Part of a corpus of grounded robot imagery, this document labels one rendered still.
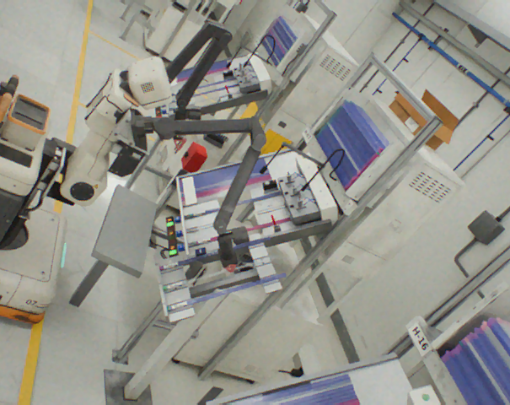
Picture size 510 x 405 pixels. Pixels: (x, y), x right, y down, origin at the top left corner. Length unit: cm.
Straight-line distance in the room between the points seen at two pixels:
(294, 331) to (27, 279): 142
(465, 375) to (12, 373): 187
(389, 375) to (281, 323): 107
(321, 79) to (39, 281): 227
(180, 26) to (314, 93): 334
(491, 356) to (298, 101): 249
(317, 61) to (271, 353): 194
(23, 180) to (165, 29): 484
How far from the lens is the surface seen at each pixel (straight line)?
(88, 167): 244
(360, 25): 572
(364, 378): 205
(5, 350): 276
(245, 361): 320
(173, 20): 691
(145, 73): 227
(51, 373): 277
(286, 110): 385
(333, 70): 383
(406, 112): 304
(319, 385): 203
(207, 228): 268
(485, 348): 184
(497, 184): 400
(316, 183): 269
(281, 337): 309
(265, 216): 267
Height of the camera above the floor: 210
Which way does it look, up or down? 23 degrees down
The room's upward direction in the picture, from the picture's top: 39 degrees clockwise
